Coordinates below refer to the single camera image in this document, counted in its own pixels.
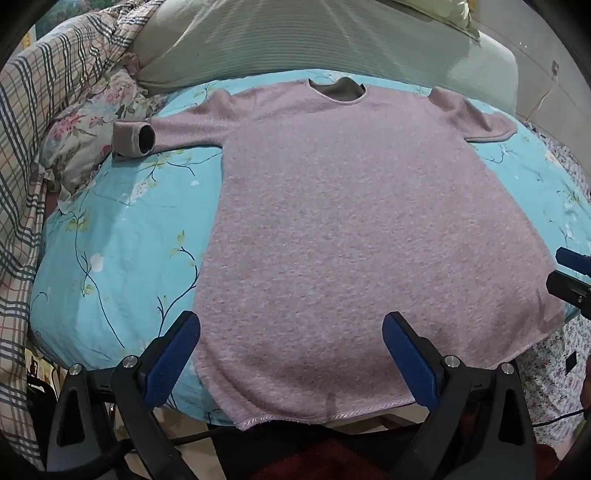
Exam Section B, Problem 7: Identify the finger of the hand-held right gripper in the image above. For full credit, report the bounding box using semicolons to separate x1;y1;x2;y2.
556;247;591;278
546;270;591;319

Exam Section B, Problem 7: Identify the black cable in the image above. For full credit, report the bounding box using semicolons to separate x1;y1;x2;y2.
533;406;589;428

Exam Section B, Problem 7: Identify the grey-green ribbed headboard cushion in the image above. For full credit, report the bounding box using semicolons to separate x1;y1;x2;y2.
131;0;518;121

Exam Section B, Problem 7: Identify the blue floral bedsheet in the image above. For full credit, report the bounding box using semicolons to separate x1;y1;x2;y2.
30;69;591;425

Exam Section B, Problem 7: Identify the grey floral bed skirt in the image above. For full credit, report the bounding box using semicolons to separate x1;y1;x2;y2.
517;318;591;439

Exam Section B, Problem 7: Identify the pink floral pillow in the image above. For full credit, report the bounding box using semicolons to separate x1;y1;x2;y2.
39;69;162;208

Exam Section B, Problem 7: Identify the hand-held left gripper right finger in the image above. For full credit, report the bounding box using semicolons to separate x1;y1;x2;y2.
382;311;539;480

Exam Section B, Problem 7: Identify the thin wall cable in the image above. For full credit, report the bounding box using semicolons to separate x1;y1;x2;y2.
529;60;561;123

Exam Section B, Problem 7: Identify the plaid blanket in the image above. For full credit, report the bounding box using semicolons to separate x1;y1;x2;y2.
0;0;160;472

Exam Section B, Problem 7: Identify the pink knit sweater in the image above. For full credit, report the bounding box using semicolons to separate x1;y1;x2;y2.
113;78;566;431

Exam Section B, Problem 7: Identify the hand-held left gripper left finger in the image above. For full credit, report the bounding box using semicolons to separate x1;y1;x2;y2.
46;310;202;480

